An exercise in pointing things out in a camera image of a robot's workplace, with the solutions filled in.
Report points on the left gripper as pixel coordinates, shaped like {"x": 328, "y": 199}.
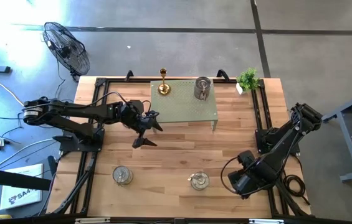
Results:
{"x": 132, "y": 113}

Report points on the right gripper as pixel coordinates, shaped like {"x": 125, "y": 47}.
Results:
{"x": 253, "y": 177}

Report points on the tall brass candlestick holder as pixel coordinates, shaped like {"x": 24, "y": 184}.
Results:
{"x": 164, "y": 89}

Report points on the silver candle tin snowman label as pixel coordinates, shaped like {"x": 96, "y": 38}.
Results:
{"x": 202, "y": 84}

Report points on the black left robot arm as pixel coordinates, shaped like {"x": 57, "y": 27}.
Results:
{"x": 79, "y": 109}

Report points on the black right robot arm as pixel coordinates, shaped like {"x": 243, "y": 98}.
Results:
{"x": 283, "y": 146}

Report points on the white mesh-top rack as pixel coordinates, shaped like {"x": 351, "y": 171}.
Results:
{"x": 185, "y": 105}

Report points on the white light strip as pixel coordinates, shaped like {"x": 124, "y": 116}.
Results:
{"x": 91, "y": 220}
{"x": 266, "y": 221}

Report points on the green plant in white pot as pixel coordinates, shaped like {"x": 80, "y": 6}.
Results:
{"x": 248, "y": 80}

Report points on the black rig crossbar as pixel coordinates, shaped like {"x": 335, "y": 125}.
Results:
{"x": 194, "y": 222}

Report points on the black floor fan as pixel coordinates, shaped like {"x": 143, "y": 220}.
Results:
{"x": 66, "y": 49}

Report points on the black metal beam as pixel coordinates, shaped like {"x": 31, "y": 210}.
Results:
{"x": 13, "y": 179}

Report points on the yellow object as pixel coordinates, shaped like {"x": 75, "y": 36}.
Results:
{"x": 1, "y": 216}

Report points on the black metal rig frame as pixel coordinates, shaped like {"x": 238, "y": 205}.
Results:
{"x": 228, "y": 81}

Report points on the grey metal table frame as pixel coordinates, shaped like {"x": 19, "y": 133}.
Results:
{"x": 347, "y": 140}

